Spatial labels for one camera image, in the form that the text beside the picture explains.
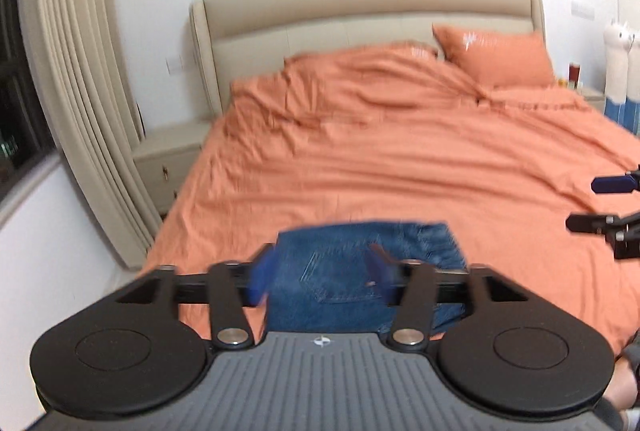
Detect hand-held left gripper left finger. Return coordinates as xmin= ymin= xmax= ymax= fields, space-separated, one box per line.
xmin=114 ymin=243 xmax=277 ymax=352

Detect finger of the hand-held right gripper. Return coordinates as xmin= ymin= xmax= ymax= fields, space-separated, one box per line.
xmin=591 ymin=170 xmax=640 ymax=195
xmin=565 ymin=211 xmax=640 ymax=260

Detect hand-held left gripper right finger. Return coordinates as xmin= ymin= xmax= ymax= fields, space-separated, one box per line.
xmin=367 ymin=243 xmax=528 ymax=351

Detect blue denim pants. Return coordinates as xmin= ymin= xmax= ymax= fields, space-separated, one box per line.
xmin=265 ymin=221 xmax=468 ymax=337

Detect beige nightstand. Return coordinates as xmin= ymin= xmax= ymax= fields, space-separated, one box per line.
xmin=579 ymin=87 xmax=609 ymax=113
xmin=132 ymin=118 xmax=217 ymax=218

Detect white plush toy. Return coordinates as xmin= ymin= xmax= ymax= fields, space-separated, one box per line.
xmin=602 ymin=18 xmax=640 ymax=135

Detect orange duvet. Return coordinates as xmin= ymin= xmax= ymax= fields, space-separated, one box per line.
xmin=135 ymin=40 xmax=640 ymax=352

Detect person's leg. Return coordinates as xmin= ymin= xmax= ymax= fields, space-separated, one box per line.
xmin=605 ymin=330 xmax=640 ymax=431

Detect orange embroidered pillow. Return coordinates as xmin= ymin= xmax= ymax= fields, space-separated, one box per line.
xmin=431 ymin=24 xmax=557 ymax=88

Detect beige upholstered bed headboard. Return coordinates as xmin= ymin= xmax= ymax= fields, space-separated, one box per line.
xmin=189 ymin=0 xmax=546 ymax=118

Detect beige pleated curtain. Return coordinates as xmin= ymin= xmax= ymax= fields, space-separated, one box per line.
xmin=17 ymin=0 xmax=163 ymax=270

